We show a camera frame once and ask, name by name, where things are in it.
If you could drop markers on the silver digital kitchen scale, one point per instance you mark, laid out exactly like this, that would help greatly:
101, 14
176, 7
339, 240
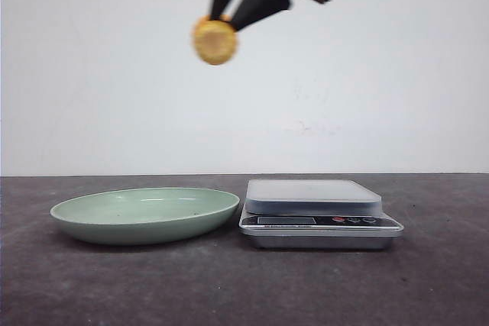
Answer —
316, 214

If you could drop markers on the pale green plate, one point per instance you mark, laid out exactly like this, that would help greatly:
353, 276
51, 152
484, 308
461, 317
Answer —
144, 216

